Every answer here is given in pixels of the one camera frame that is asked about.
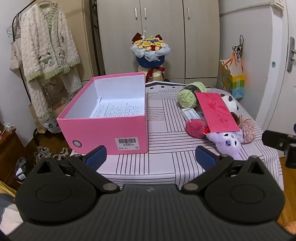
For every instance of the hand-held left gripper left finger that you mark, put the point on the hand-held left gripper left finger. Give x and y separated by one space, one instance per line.
96 157

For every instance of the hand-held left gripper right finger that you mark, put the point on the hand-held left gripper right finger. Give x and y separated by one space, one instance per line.
204 157

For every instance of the purple plush toy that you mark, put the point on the purple plush toy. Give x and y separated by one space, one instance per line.
226 143

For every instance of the pink cardboard box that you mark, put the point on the pink cardboard box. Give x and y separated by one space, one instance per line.
104 132

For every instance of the red fluffy pompom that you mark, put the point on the red fluffy pompom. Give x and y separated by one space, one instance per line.
196 128

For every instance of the pink floral scrunchie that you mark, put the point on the pink floral scrunchie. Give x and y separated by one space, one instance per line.
248 129

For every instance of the white tissue packet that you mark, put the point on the white tissue packet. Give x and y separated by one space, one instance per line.
200 115
189 113

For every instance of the red envelope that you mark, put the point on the red envelope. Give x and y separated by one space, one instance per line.
217 113

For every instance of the panda plush toy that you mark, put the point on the panda plush toy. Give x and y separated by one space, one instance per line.
231 103

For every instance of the green yarn ball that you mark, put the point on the green yarn ball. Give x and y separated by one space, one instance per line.
186 98

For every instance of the white door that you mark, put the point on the white door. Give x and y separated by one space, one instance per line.
279 97

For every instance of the printed paper sheet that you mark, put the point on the printed paper sheet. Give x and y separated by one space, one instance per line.
120 109

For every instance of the brown paper bag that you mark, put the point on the brown paper bag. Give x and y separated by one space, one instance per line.
59 109

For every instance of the colourful paper gift bag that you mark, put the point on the colourful paper gift bag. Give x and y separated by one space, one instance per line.
235 85

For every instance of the dark blue bag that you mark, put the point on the dark blue bag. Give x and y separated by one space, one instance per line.
22 169

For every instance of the cream pajama pants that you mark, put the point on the cream pajama pants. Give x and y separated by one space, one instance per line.
69 81

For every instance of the brown wooden cabinet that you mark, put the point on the brown wooden cabinet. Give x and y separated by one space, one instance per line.
11 150

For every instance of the yellow cloth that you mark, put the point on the yellow cloth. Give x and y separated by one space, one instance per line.
5 187

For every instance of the black vertical pole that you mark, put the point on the black vertical pole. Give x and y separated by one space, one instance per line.
96 46

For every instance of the yellow flower bouquet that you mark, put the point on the yellow flower bouquet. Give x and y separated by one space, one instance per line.
150 55

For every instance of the beige tote bag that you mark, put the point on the beige tote bag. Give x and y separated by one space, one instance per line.
15 58

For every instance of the beige wardrobe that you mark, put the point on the beige wardrobe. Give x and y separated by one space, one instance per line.
161 34

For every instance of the cream knitted cardigan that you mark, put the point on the cream knitted cardigan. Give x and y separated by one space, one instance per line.
46 34

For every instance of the black clothes rack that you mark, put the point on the black clothes rack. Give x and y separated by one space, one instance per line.
31 7

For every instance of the white light switch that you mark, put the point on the white light switch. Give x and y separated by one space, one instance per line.
278 4

